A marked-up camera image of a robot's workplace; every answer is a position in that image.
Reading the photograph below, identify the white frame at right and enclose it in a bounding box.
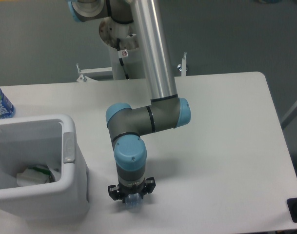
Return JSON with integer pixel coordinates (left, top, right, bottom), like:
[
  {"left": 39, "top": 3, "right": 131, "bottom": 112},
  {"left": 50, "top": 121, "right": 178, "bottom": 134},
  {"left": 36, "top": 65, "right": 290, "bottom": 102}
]
[{"left": 280, "top": 100, "right": 297, "bottom": 130}]

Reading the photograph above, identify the clear crushed plastic bottle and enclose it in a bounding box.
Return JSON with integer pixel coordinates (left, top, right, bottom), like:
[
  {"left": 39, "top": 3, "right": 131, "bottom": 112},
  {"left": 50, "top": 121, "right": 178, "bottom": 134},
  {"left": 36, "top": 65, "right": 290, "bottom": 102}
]
[{"left": 125, "top": 193, "right": 142, "bottom": 212}]

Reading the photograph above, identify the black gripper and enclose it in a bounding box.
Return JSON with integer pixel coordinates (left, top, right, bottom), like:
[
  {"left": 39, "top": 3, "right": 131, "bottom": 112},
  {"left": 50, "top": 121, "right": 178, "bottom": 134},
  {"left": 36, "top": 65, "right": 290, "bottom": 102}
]
[{"left": 108, "top": 177, "right": 156, "bottom": 203}]

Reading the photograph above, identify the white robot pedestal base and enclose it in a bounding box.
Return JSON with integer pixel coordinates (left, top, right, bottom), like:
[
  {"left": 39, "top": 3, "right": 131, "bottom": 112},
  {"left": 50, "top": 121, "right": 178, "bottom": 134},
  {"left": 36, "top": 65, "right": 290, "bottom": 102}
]
[{"left": 76, "top": 19, "right": 189, "bottom": 82}]

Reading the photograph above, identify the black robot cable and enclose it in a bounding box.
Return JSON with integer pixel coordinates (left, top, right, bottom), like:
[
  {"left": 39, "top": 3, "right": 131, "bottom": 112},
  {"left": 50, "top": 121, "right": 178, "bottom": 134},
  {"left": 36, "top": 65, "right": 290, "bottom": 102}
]
[{"left": 116, "top": 38, "right": 130, "bottom": 80}]

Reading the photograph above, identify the blue labelled water bottle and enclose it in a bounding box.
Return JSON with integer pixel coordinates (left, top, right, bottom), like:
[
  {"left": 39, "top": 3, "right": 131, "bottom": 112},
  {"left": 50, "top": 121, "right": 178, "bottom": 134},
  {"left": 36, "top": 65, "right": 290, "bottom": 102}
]
[{"left": 0, "top": 88, "right": 15, "bottom": 119}]

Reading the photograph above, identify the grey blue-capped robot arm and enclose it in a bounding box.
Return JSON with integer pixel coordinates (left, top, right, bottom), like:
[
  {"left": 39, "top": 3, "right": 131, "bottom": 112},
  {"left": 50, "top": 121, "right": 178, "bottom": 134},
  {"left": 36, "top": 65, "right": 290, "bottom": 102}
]
[{"left": 68, "top": 0, "right": 191, "bottom": 202}]

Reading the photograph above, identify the white trash inside can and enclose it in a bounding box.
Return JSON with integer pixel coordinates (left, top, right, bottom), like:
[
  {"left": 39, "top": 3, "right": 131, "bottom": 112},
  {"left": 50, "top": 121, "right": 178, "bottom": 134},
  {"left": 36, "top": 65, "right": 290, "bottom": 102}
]
[{"left": 16, "top": 165, "right": 61, "bottom": 187}]

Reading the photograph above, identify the white plastic trash can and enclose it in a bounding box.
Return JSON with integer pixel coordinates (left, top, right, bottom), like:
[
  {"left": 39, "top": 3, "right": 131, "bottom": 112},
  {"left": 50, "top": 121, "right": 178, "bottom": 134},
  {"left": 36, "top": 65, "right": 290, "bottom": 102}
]
[{"left": 0, "top": 115, "right": 89, "bottom": 219}]

